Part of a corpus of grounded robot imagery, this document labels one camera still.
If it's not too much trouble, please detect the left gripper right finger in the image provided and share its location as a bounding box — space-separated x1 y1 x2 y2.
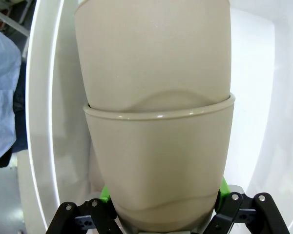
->
206 175 290 234

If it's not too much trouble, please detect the person in blue shirt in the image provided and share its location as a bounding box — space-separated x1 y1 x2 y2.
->
0 26 29 169

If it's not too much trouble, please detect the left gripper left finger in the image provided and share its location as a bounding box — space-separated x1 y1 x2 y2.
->
46 185 123 234

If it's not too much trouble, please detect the white plastic basket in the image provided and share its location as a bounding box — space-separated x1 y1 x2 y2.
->
24 0 293 234

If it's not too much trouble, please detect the brown plastic cup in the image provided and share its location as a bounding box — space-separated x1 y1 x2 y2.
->
84 92 236 232
74 0 232 114

